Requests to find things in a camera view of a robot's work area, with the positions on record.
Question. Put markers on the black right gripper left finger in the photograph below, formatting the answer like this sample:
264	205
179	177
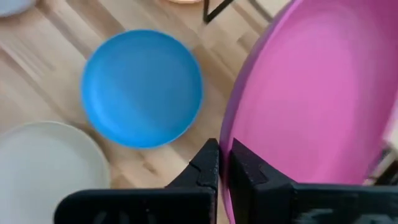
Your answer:
186	205

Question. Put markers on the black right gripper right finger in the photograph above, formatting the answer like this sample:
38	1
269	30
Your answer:
280	205

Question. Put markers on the pink plate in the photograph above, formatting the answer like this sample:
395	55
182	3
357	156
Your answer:
311	93

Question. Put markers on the blue plate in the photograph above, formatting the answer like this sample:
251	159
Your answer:
141	90

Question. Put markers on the cream plate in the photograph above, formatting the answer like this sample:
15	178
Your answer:
40	171
12	6

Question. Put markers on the peach plate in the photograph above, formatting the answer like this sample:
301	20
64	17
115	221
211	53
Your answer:
185	1

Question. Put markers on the wooden shelf with black legs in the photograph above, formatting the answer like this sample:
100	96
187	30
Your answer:
206	12

